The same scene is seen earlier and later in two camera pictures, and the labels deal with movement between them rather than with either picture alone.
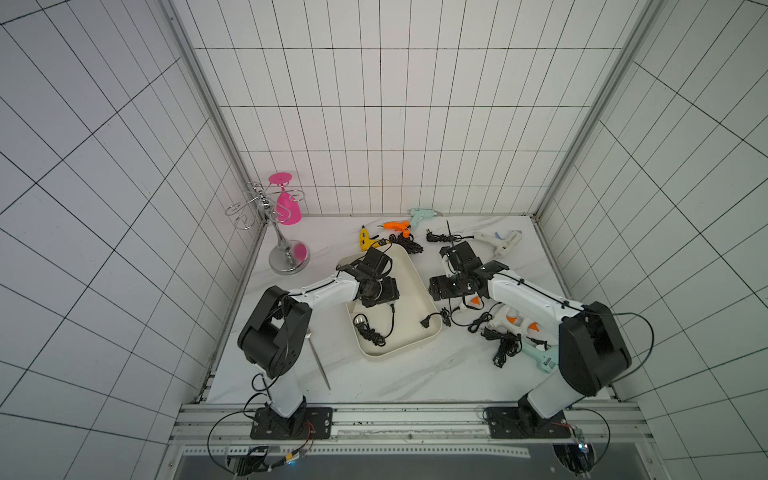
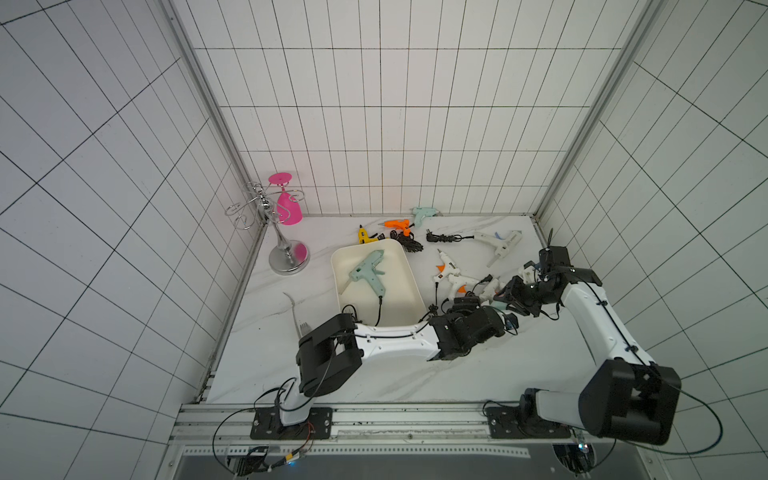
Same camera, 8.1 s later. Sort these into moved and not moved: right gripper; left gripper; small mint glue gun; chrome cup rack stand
Moved: left gripper; right gripper
Not moved: small mint glue gun; chrome cup rack stand
